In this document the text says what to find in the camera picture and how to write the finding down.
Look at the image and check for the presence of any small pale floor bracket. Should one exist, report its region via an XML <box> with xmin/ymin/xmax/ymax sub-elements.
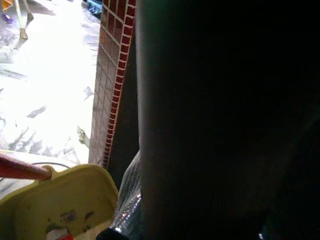
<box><xmin>76</xmin><ymin>124</ymin><xmax>91</xmax><ymax>151</ymax></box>

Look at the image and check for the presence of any yellow dustpan with red handle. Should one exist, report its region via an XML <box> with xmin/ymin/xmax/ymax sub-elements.
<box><xmin>0</xmin><ymin>151</ymin><xmax>119</xmax><ymax>240</ymax></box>

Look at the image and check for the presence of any small purple object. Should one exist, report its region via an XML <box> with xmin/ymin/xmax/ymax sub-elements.
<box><xmin>0</xmin><ymin>13</ymin><xmax>13</xmax><ymax>25</ymax></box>

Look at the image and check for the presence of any pale folding stand frame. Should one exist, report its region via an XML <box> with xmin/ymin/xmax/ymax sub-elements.
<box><xmin>14</xmin><ymin>0</ymin><xmax>35</xmax><ymax>40</ymax></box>

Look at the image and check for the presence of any red snack wrapper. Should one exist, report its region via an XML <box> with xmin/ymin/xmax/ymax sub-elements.
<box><xmin>46</xmin><ymin>228</ymin><xmax>75</xmax><ymax>240</ymax></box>

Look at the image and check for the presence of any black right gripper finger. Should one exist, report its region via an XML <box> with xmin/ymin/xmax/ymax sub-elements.
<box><xmin>98</xmin><ymin>228</ymin><xmax>124</xmax><ymax>240</ymax></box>

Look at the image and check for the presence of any grey woven mesh cloth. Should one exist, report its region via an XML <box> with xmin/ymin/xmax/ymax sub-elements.
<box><xmin>112</xmin><ymin>149</ymin><xmax>144</xmax><ymax>240</ymax></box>

